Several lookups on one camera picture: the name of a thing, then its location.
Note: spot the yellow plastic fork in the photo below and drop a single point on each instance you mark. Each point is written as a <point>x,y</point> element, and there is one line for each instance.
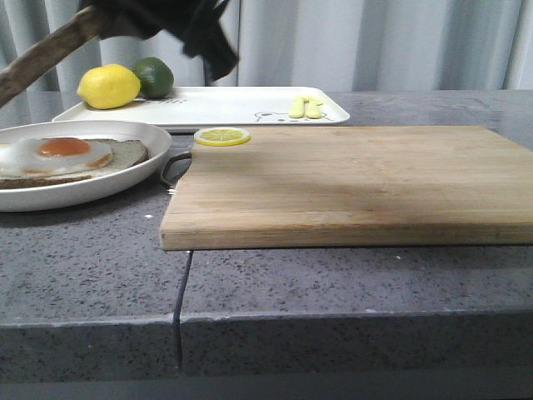
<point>298,107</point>

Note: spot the fried egg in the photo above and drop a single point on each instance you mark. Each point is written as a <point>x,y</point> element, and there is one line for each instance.
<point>43,157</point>

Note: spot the yellow lemon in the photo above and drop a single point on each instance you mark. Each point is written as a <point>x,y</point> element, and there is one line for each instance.
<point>109,86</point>

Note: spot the white round plate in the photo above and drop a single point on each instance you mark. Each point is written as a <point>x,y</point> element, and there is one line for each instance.
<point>156,140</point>

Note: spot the metal board handle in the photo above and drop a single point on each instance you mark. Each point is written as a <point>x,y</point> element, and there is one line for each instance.
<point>174,169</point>

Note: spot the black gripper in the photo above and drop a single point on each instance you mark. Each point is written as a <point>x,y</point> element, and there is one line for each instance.
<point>193,22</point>

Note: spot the yellow plastic knife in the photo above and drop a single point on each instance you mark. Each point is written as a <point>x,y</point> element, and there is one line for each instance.
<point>313,107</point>

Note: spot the green lime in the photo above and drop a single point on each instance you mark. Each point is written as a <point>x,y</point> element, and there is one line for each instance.
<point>155,76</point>

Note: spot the grey curtain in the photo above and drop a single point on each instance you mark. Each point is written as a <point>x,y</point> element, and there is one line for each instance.
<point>332,45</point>

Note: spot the white bear tray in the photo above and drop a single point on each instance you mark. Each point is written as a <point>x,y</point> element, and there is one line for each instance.
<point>191,108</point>

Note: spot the wooden cutting board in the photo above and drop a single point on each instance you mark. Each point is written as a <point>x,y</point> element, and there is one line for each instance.
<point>353,186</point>

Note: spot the lemon slice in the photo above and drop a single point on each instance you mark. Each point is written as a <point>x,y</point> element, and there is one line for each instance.
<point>222,136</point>

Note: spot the white bread slice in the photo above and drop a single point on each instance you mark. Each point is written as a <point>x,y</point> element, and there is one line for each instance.
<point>40,58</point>

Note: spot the bottom bread slice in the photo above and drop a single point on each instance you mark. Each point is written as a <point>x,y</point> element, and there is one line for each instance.
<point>125,154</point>

